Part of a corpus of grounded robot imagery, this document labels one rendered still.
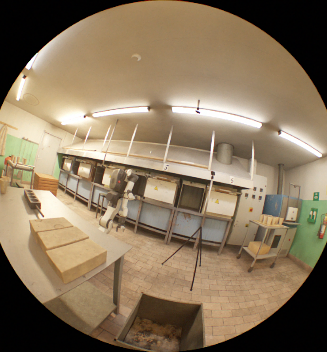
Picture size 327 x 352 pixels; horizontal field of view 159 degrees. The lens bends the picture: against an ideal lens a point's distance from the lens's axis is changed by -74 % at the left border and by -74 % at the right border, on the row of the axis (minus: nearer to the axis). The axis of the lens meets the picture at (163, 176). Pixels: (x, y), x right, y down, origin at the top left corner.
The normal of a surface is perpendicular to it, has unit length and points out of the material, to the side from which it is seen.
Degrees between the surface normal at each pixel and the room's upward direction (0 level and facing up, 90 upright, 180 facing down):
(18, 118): 90
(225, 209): 90
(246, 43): 180
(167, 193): 90
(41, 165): 90
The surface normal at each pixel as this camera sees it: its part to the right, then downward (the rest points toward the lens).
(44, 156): 0.94, 0.19
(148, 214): -0.25, -0.14
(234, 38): -0.22, 0.97
